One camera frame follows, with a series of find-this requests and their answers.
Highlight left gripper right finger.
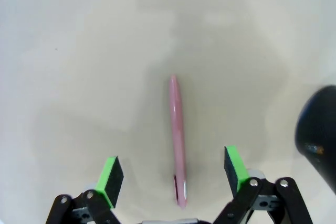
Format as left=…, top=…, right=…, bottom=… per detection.
left=214, top=145, right=314, bottom=224

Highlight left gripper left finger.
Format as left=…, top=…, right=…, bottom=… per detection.
left=46, top=155, right=124, bottom=224

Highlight dark red pen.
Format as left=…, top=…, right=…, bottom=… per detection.
left=169, top=74, right=188, bottom=210

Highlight black mesh pen holder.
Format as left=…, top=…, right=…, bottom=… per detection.
left=295, top=84, right=336, bottom=190

